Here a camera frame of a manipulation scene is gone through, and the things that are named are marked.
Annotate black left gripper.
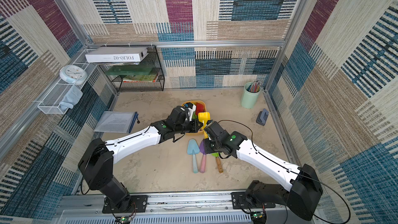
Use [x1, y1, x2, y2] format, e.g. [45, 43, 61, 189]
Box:
[174, 118, 204, 135]

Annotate yellow square shovel yellow handle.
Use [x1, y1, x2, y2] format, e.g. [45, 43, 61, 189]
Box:
[198, 112, 210, 139]

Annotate red shovel wooden handle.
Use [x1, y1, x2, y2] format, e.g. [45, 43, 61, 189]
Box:
[195, 102, 206, 115]

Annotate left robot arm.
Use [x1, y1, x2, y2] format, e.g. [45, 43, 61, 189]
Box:
[78, 106, 204, 213]

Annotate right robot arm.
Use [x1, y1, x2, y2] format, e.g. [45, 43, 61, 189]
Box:
[204, 120, 323, 221]

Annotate yellow plastic storage box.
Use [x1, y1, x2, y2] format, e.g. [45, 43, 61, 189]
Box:
[182, 100, 207, 112]

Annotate light blue shovel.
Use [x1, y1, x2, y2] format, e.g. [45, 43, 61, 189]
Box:
[187, 139, 200, 173]

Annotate white folio box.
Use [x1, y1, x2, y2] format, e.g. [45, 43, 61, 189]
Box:
[86, 47, 148, 63]

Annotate mint green pencil cup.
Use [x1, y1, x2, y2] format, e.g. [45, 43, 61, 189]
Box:
[240, 83, 261, 109]

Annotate green book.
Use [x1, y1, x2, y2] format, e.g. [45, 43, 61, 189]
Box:
[105, 65, 154, 76]

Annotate coloured pencils in cup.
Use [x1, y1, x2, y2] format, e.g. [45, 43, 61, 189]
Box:
[247, 80, 261, 93]

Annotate colourful picture book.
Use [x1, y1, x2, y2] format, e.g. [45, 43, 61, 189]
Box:
[122, 74, 158, 83]

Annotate light blue cloth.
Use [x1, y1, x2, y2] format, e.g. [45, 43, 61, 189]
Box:
[60, 86, 83, 111]

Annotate white round clock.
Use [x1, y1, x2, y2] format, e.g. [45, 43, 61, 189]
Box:
[59, 65, 88, 86]

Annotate green pointed shovel wooden handle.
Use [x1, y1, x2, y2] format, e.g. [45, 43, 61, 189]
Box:
[211, 152, 223, 173]

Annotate purple shovel pink handle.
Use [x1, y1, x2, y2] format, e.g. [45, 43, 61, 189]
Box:
[199, 140, 206, 173]

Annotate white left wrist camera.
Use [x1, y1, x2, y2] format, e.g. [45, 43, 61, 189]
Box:
[184, 102, 197, 121]

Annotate black wire mesh shelf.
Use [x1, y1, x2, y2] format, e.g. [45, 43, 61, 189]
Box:
[99, 46, 165, 93]

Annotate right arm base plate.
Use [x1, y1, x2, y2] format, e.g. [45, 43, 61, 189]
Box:
[230, 191, 276, 210]

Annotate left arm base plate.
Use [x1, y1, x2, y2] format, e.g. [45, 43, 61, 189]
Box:
[102, 195, 148, 214]

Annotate white wire basket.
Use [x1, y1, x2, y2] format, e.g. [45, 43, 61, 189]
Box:
[38, 62, 96, 115]

